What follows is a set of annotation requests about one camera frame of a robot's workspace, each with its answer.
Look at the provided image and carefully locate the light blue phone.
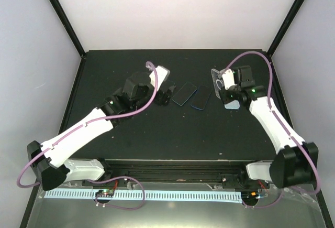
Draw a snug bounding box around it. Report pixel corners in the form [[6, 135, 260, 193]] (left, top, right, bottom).
[[225, 100, 240, 110]]

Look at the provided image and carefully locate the teal phone from blue case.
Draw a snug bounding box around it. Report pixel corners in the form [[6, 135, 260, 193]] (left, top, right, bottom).
[[172, 82, 197, 106]]

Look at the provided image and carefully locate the dark blue phone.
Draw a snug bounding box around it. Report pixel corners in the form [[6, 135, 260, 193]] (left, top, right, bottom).
[[191, 85, 211, 111]]

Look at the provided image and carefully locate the teal phone with ring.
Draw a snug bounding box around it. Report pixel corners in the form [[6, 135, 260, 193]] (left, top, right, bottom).
[[161, 80, 175, 90]]

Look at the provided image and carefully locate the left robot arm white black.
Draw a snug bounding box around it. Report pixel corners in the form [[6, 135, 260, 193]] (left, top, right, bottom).
[[27, 66, 173, 191]]

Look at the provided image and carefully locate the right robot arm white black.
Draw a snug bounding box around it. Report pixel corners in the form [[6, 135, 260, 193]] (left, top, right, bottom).
[[216, 66, 318, 188]]

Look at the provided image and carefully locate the right circuit board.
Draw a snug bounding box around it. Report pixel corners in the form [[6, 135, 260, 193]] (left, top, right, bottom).
[[246, 191, 268, 199]]

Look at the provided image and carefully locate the circuit board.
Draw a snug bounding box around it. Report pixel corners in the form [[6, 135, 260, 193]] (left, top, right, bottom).
[[246, 191, 268, 199], [95, 189, 115, 198]]

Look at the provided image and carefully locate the left circuit board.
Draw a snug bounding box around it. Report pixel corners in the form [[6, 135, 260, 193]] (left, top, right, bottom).
[[95, 189, 115, 198]]

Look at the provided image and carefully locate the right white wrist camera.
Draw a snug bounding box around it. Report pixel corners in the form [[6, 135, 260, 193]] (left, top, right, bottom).
[[219, 69, 235, 90]]

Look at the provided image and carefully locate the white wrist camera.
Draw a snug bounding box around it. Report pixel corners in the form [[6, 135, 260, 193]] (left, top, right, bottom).
[[219, 69, 235, 90], [149, 66, 170, 90]]

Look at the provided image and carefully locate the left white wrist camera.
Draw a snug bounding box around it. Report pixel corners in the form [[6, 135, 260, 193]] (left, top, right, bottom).
[[149, 66, 170, 90]]

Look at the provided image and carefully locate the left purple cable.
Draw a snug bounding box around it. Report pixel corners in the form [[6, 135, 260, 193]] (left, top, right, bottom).
[[16, 60, 159, 211]]

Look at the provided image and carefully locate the purple cable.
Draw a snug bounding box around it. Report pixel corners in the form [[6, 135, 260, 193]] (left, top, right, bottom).
[[16, 60, 159, 211], [217, 51, 321, 210]]

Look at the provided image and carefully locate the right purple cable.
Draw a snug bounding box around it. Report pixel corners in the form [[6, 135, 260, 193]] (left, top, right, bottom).
[[217, 51, 321, 210]]

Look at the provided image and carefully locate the black aluminium front rail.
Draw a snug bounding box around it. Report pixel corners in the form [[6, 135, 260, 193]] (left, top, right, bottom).
[[39, 159, 319, 187]]

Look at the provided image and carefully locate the light blue slotted cable duct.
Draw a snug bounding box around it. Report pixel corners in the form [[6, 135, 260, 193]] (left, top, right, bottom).
[[44, 188, 242, 203]]

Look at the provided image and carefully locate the right black frame post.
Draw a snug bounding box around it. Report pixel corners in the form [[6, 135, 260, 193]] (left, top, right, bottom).
[[267, 0, 305, 57]]

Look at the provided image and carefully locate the black frame post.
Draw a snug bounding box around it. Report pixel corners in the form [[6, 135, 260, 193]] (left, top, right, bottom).
[[267, 0, 305, 57], [49, 0, 86, 58]]

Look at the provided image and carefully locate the left black frame post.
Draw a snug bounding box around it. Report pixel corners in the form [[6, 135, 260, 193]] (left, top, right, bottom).
[[49, 0, 86, 58]]

